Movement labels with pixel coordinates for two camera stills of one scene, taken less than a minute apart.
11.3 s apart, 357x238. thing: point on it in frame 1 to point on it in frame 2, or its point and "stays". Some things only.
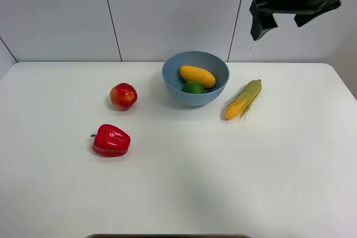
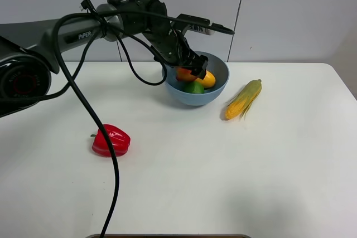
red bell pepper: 110,141 stays
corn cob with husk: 240,103 stays
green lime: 193,87 stays
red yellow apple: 122,96 to 184,74
